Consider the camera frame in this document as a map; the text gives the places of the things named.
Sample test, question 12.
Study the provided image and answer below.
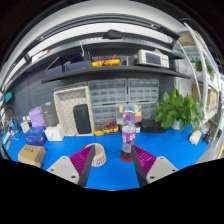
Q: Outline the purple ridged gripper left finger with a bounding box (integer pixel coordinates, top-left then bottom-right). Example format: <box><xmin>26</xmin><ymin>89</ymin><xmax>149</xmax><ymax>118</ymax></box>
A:
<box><xmin>47</xmin><ymin>145</ymin><xmax>95</xmax><ymax>187</ymax></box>

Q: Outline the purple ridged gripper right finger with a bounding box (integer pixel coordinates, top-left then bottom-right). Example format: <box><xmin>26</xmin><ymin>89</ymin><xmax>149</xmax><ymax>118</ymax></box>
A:
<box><xmin>131</xmin><ymin>146</ymin><xmax>178</xmax><ymax>187</ymax></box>

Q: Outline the plastic bottle with purple label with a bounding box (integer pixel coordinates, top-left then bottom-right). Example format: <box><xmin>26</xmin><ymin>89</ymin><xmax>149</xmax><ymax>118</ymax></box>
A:
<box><xmin>122</xmin><ymin>113</ymin><xmax>136</xmax><ymax>159</ymax></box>

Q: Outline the white perforated cup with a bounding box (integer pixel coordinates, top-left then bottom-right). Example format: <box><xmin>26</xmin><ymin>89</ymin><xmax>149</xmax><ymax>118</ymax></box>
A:
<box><xmin>84</xmin><ymin>143</ymin><xmax>107</xmax><ymax>167</ymax></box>

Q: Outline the red round coaster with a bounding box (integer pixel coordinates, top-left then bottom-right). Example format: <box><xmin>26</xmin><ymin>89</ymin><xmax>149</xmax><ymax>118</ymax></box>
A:
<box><xmin>120</xmin><ymin>153</ymin><xmax>133</xmax><ymax>162</ymax></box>

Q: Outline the white small box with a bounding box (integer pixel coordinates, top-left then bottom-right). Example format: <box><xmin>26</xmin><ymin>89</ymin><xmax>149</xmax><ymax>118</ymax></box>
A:
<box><xmin>45</xmin><ymin>124</ymin><xmax>65</xmax><ymax>141</ymax></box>

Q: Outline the black flat box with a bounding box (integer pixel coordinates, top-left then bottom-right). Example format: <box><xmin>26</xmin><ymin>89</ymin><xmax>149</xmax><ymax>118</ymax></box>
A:
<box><xmin>141</xmin><ymin>119</ymin><xmax>166</xmax><ymax>133</ymax></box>

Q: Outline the black labelled small box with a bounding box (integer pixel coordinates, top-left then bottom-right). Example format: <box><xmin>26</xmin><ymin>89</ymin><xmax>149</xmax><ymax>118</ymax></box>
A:
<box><xmin>135</xmin><ymin>124</ymin><xmax>141</xmax><ymax>133</ymax></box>

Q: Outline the brown cardboard box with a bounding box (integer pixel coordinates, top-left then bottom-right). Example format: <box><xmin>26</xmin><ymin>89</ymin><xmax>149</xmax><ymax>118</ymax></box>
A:
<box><xmin>18</xmin><ymin>145</ymin><xmax>46</xmax><ymax>168</ymax></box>

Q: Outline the blue small box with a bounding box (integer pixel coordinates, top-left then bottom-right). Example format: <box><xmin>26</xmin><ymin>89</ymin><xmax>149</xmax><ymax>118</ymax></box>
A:
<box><xmin>24</xmin><ymin>126</ymin><xmax>47</xmax><ymax>146</ymax></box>

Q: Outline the yellow multimeter with red leads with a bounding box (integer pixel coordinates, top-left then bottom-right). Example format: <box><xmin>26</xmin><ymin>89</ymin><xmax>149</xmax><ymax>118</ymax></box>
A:
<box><xmin>94</xmin><ymin>121</ymin><xmax>119</xmax><ymax>136</ymax></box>

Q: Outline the white power adapter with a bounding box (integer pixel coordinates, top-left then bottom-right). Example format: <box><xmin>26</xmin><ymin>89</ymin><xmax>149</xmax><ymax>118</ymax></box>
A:
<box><xmin>189</xmin><ymin>130</ymin><xmax>202</xmax><ymax>145</ymax></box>

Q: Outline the black rectangular speaker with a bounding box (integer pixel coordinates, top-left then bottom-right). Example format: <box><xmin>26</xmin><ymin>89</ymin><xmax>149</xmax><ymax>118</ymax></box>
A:
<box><xmin>73</xmin><ymin>104</ymin><xmax>91</xmax><ymax>134</ymax></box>

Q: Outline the clear colourful parts organizer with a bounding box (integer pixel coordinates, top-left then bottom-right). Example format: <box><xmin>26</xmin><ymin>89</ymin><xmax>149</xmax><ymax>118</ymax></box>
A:
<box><xmin>116</xmin><ymin>105</ymin><xmax>142</xmax><ymax>125</ymax></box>

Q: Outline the green potted plant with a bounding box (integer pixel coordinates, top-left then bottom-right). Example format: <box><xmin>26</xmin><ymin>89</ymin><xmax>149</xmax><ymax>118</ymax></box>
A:
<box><xmin>154</xmin><ymin>89</ymin><xmax>205</xmax><ymax>131</ymax></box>

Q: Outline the dark grey book box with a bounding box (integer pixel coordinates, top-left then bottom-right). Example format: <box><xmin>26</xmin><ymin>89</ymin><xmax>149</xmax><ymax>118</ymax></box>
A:
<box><xmin>41</xmin><ymin>102</ymin><xmax>59</xmax><ymax>127</ymax></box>

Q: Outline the purple plastic bag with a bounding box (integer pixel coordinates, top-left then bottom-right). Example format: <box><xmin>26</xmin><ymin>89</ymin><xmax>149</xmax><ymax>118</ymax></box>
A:
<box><xmin>29</xmin><ymin>107</ymin><xmax>46</xmax><ymax>127</ymax></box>

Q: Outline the white pegboard tray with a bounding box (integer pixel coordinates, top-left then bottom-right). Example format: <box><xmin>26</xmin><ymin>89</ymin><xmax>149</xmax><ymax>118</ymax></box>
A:
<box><xmin>54</xmin><ymin>86</ymin><xmax>94</xmax><ymax>136</ymax></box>

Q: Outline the grey drawer cabinet right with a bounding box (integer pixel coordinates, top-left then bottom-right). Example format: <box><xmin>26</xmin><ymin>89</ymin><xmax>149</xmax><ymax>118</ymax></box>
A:
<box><xmin>128</xmin><ymin>78</ymin><xmax>159</xmax><ymax>120</ymax></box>

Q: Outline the grey drawer cabinet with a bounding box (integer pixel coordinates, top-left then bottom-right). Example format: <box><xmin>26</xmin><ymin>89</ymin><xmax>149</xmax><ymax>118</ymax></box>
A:
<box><xmin>88</xmin><ymin>78</ymin><xmax>127</xmax><ymax>127</ymax></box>
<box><xmin>128</xmin><ymin>78</ymin><xmax>159</xmax><ymax>120</ymax></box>

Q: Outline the grey drawer cabinet left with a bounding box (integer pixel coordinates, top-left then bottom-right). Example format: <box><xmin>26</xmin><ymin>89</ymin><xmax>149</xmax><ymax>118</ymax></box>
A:
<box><xmin>88</xmin><ymin>78</ymin><xmax>127</xmax><ymax>127</ymax></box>

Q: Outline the dark blue case on shelf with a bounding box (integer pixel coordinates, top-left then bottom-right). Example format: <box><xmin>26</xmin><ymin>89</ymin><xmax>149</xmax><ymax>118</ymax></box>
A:
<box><xmin>45</xmin><ymin>57</ymin><xmax>92</xmax><ymax>78</ymax></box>

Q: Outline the black upper shelf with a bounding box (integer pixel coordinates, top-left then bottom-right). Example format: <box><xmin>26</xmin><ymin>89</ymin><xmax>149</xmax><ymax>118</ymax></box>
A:
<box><xmin>41</xmin><ymin>66</ymin><xmax>189</xmax><ymax>84</ymax></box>

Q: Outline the yellow tool on shelf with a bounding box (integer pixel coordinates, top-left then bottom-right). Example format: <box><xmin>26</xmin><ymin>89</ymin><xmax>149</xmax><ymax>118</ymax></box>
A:
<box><xmin>92</xmin><ymin>55</ymin><xmax>121</xmax><ymax>67</ymax></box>

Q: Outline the white oscilloscope on shelf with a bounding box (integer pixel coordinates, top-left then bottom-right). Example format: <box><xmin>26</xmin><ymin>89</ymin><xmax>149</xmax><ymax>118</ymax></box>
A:
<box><xmin>136</xmin><ymin>49</ymin><xmax>169</xmax><ymax>68</ymax></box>

